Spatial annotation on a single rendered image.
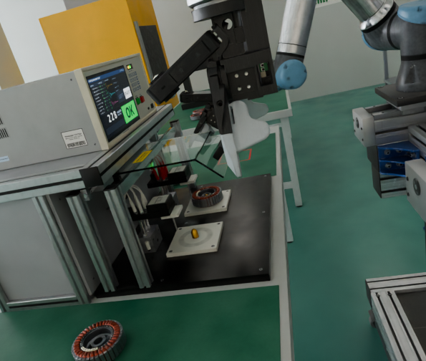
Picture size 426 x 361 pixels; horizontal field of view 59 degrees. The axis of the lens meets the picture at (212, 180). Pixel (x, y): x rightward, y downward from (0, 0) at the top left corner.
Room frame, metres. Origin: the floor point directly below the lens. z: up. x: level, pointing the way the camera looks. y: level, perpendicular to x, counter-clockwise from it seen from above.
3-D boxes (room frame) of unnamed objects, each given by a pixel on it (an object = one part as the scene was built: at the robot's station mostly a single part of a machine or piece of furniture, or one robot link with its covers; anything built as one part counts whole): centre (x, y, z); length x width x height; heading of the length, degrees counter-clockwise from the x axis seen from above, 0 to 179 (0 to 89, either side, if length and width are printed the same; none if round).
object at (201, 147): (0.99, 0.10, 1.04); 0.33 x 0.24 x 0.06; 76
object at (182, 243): (1.00, 0.09, 0.78); 0.15 x 0.15 x 0.01; 76
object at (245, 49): (0.50, -0.07, 1.29); 0.09 x 0.08 x 0.12; 78
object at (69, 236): (1.18, 0.31, 0.92); 0.66 x 0.01 x 0.30; 166
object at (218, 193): (1.23, 0.03, 0.80); 0.11 x 0.11 x 0.04
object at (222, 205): (1.23, 0.03, 0.78); 0.15 x 0.15 x 0.01; 76
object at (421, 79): (1.08, -0.68, 1.09); 0.15 x 0.15 x 0.10
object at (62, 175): (1.19, 0.37, 1.09); 0.68 x 0.44 x 0.05; 166
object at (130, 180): (1.14, 0.16, 1.03); 0.62 x 0.01 x 0.03; 166
